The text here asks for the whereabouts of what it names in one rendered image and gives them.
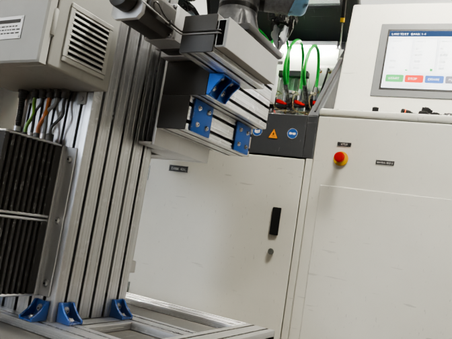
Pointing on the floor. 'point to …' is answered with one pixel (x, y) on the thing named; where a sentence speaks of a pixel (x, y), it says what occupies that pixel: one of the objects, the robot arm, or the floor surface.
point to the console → (378, 206)
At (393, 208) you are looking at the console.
